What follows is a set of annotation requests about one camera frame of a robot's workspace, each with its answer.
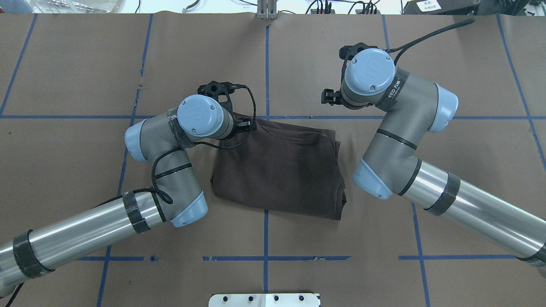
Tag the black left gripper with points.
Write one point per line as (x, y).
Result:
(243, 125)

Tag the dark brown t-shirt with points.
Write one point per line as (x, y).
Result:
(282, 167)

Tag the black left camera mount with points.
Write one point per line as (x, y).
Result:
(220, 92)

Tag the black box with label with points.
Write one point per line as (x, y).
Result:
(441, 7)

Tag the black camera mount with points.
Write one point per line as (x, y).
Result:
(347, 53)
(220, 92)

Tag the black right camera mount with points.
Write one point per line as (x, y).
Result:
(347, 53)

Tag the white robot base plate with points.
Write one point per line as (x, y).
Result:
(265, 300)

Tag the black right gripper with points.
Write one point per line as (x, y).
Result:
(329, 96)

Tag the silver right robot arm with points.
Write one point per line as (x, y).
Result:
(391, 164)

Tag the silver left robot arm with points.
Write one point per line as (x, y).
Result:
(174, 195)

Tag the aluminium profile post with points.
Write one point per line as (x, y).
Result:
(267, 9)

